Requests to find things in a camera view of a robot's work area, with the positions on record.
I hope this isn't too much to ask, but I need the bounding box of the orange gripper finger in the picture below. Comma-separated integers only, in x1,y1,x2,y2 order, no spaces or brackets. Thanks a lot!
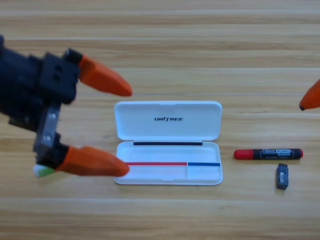
54,145,131,177
298,79,320,111

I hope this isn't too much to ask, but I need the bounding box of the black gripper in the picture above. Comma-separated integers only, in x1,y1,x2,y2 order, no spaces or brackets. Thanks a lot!
0,34,134,168

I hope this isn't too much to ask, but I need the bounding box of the green highlighter pen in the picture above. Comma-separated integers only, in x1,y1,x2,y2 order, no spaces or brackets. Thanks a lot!
32,163,56,177

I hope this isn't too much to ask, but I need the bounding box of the red black whiteboard marker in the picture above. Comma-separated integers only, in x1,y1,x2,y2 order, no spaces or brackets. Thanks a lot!
233,147,304,161

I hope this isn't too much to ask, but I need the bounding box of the white Unitree pencil case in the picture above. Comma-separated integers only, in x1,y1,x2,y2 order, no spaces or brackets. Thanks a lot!
112,100,224,186

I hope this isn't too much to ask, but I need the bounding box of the black eraser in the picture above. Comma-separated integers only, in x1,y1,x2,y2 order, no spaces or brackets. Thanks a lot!
275,162,291,191

